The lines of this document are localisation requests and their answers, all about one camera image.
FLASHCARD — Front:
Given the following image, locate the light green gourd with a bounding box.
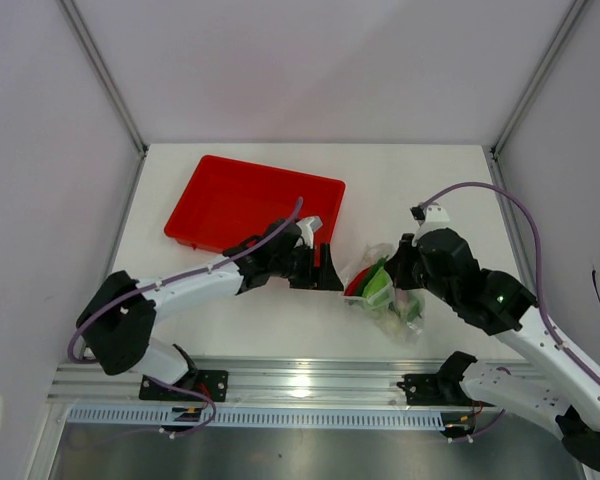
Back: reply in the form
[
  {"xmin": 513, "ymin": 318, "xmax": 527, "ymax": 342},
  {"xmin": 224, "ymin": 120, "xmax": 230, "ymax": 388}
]
[{"xmin": 359, "ymin": 266, "xmax": 394, "ymax": 311}]

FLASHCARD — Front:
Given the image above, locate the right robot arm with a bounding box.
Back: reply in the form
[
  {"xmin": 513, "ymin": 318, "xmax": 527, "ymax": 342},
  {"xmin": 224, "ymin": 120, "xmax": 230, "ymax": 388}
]
[{"xmin": 386, "ymin": 228, "xmax": 600, "ymax": 472}]

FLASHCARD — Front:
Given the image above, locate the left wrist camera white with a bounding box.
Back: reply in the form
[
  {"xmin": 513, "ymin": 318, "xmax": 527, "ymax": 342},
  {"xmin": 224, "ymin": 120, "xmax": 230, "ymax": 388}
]
[{"xmin": 296, "ymin": 216, "xmax": 323, "ymax": 246}]

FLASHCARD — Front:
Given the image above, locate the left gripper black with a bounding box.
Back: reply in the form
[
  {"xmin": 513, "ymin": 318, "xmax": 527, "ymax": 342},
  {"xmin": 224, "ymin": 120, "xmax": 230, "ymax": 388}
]
[{"xmin": 270, "ymin": 243, "xmax": 343, "ymax": 292}]

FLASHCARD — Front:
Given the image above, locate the white slotted cable duct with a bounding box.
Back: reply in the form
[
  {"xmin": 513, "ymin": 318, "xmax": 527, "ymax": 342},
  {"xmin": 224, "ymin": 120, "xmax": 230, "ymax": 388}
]
[{"xmin": 67, "ymin": 404, "xmax": 468, "ymax": 432}]

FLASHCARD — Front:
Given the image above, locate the aluminium rail base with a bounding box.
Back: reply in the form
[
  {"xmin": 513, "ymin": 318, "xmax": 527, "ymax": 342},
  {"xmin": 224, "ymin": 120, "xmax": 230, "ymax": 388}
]
[{"xmin": 46, "ymin": 357, "xmax": 443, "ymax": 410}]

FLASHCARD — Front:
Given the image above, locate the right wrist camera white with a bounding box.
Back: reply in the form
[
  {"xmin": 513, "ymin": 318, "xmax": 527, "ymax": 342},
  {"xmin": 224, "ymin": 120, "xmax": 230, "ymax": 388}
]
[{"xmin": 411, "ymin": 202, "xmax": 451, "ymax": 245}]

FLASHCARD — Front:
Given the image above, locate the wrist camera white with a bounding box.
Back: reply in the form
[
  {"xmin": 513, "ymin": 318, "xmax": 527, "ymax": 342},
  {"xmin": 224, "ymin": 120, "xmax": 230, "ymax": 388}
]
[
  {"xmin": 411, "ymin": 202, "xmax": 451, "ymax": 245},
  {"xmin": 296, "ymin": 216, "xmax": 323, "ymax": 246}
]

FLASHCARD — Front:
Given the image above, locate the red plastic tray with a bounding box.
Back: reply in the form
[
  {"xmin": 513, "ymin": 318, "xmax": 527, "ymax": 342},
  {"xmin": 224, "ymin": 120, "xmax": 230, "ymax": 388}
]
[{"xmin": 164, "ymin": 155, "xmax": 346, "ymax": 253}]

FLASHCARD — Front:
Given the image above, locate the purple eggplant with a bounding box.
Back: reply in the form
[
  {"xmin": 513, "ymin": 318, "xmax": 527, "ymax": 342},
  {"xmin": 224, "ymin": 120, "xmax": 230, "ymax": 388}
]
[{"xmin": 392, "ymin": 290, "xmax": 409, "ymax": 318}]

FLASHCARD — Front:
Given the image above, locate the frame post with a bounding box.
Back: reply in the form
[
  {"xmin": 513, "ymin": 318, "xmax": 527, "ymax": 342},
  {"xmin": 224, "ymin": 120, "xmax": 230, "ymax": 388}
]
[
  {"xmin": 490, "ymin": 0, "xmax": 593, "ymax": 161},
  {"xmin": 57, "ymin": 0, "xmax": 149, "ymax": 156}
]

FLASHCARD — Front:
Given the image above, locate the red chili pepper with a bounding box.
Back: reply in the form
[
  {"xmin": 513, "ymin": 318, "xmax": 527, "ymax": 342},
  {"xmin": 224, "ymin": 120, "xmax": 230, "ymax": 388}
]
[{"xmin": 344, "ymin": 267, "xmax": 371, "ymax": 297}]

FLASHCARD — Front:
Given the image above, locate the clear zip top bag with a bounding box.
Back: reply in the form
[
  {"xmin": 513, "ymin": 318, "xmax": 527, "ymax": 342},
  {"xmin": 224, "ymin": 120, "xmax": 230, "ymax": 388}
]
[{"xmin": 340, "ymin": 243, "xmax": 425, "ymax": 345}]

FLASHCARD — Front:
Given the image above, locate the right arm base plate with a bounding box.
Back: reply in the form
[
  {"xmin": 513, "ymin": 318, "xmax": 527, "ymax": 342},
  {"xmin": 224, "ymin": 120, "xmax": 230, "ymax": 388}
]
[{"xmin": 396, "ymin": 371, "xmax": 472, "ymax": 407}]

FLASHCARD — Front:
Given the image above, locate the right frame post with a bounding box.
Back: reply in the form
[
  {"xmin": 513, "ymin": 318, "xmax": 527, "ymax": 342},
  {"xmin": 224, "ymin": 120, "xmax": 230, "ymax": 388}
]
[{"xmin": 490, "ymin": 0, "xmax": 593, "ymax": 161}]

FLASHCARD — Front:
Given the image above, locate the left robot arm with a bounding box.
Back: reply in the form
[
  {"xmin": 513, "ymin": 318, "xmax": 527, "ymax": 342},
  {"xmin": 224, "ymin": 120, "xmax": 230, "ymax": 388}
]
[{"xmin": 76, "ymin": 217, "xmax": 344, "ymax": 400}]

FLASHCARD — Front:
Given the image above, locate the left frame post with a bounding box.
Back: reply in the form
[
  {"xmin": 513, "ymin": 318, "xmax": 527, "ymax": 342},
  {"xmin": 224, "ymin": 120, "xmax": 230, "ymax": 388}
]
[{"xmin": 57, "ymin": 0, "xmax": 149, "ymax": 156}]

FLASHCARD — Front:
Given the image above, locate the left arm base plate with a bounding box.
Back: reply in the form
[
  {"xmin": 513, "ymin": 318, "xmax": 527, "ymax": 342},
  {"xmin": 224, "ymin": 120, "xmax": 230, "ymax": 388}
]
[{"xmin": 139, "ymin": 370, "xmax": 229, "ymax": 403}]

